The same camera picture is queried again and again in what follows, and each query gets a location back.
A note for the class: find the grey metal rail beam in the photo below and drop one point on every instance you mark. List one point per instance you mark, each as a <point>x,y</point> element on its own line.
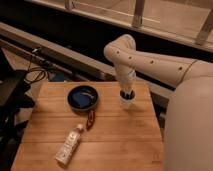
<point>22,42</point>

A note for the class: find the dark items in cup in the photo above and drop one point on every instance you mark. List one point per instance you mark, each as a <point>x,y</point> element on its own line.
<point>127,96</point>

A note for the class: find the blue sponge in bowl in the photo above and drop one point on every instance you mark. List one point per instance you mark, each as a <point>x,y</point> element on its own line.
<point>80,99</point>

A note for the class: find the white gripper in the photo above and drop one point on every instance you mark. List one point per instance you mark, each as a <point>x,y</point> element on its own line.
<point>126,77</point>

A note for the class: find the white window frame rail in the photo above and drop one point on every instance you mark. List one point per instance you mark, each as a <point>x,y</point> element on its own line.
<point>188,22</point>

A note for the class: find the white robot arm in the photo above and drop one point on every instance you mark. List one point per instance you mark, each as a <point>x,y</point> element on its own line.
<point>188,135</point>

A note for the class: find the plastic bottle white label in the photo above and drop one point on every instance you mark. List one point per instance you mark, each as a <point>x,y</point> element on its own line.
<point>66,150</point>

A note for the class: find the red brown snack wrapper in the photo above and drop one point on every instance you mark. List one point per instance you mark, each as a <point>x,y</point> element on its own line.
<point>90,120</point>

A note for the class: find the black equipment stand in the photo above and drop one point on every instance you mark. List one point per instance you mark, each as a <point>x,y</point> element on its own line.
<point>13,97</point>

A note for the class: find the dark blue bowl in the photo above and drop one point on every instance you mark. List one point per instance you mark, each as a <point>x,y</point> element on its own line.
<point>89,91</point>

